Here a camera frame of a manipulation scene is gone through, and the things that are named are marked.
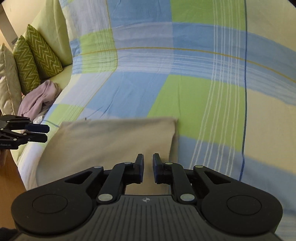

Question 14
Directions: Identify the beige satin cushion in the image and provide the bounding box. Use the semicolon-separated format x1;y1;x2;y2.
0;43;22;115

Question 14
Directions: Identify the lilac crumpled garment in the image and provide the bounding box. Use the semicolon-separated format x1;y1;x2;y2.
18;80;62;121

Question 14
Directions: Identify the green zigzag cushion near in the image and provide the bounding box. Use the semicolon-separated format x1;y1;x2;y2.
13;36;41;95

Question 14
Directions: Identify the green zigzag cushion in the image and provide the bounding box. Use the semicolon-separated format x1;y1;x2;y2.
13;36;41;95
25;25;63;79

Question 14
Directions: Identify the green zigzag cushion far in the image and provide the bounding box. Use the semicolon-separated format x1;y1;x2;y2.
25;25;63;79

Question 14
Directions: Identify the white crumpled garment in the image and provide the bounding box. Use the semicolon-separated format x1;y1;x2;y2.
33;110;48;124

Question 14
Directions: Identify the beige cloth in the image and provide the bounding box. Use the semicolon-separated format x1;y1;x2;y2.
36;117;178;195

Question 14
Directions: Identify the blue green plaid bedsheet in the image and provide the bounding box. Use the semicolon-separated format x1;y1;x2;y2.
17;0;296;238

